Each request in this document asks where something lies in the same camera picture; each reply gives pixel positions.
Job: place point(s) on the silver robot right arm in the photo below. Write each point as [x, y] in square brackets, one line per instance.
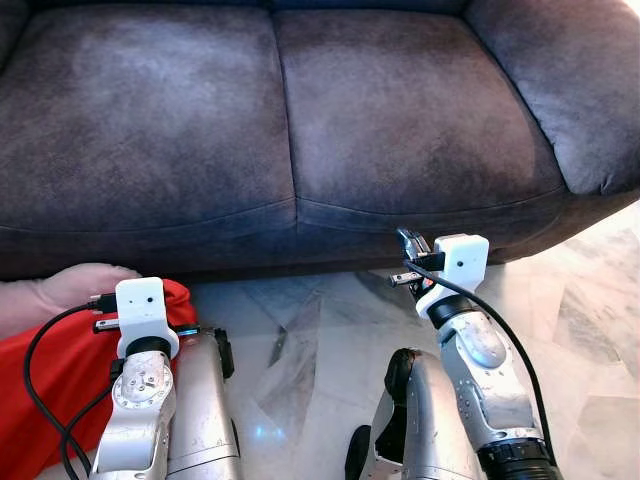
[480, 380]

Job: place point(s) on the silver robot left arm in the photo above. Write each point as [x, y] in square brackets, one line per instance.
[140, 400]

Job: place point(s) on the red plush pillow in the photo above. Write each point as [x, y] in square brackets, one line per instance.
[75, 350]

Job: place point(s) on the pink cat face pillow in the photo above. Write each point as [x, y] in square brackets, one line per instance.
[50, 295]

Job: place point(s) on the dark grey suede sofa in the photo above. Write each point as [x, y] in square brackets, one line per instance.
[150, 120]

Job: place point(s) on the silver robot right leg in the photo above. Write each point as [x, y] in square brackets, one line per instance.
[430, 420]

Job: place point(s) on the black robot right foot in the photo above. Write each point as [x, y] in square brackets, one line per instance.
[357, 455]

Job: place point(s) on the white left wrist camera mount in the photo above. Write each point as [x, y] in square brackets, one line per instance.
[140, 305]

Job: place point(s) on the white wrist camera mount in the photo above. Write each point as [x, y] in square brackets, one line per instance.
[140, 305]
[465, 265]

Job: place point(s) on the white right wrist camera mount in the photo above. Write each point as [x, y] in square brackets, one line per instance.
[465, 265]

